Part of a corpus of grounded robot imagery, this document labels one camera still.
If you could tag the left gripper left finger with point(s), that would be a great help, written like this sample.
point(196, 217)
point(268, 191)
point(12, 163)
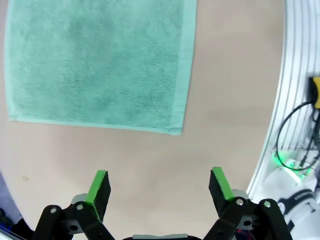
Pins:
point(95, 200)

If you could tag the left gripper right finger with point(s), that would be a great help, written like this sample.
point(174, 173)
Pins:
point(225, 200)

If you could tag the green towel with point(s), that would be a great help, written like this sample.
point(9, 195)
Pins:
point(95, 62)

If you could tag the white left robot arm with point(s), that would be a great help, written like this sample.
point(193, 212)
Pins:
point(300, 200)

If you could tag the yellow connector box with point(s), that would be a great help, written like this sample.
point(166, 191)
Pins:
point(315, 92)

